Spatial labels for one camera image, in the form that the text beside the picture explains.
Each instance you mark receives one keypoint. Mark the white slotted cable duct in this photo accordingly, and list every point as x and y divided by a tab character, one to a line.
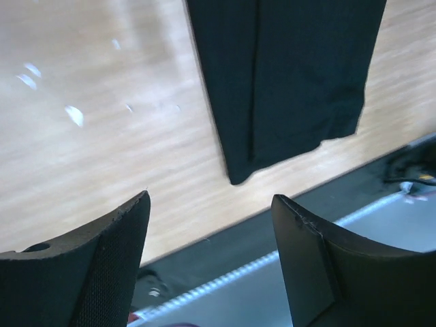
253	294

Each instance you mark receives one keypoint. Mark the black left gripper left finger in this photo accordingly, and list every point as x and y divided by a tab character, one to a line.
85	277

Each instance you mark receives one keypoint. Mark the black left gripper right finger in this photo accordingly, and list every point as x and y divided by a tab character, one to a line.
335	277

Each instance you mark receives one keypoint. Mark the black t shirt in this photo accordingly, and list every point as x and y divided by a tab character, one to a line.
283	76

